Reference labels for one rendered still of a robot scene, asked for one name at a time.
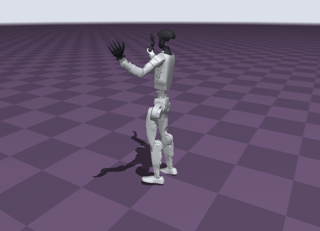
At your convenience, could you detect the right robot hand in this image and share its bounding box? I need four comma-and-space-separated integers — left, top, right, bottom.
148, 33, 155, 52

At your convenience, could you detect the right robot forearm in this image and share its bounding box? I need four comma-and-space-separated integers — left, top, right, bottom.
146, 48, 155, 59

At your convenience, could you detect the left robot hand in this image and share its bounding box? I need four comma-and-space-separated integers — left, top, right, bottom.
107, 39, 125, 61

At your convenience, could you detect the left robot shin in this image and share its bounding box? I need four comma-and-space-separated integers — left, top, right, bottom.
150, 143, 162, 179

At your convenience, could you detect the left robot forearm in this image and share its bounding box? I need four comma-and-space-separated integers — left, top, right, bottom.
119, 57, 144, 77

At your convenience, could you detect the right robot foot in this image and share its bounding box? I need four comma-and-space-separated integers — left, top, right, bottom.
160, 166, 178, 175

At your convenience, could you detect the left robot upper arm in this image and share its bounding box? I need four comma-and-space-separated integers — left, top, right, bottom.
134, 55, 166, 78

